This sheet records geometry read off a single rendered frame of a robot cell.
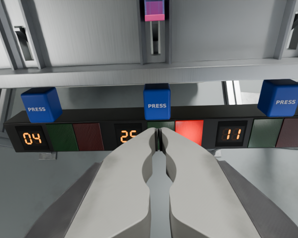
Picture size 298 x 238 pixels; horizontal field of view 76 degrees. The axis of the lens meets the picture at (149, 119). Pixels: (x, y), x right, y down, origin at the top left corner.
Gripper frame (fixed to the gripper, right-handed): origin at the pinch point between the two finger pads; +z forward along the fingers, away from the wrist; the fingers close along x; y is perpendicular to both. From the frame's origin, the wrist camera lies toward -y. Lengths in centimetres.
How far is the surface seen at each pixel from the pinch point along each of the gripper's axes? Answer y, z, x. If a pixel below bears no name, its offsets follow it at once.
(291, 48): -4.0, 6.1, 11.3
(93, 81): -2.6, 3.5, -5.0
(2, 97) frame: 13, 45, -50
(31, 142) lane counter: 5.1, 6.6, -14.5
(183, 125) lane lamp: 3.4, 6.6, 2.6
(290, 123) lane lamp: 3.4, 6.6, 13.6
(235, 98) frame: 15, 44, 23
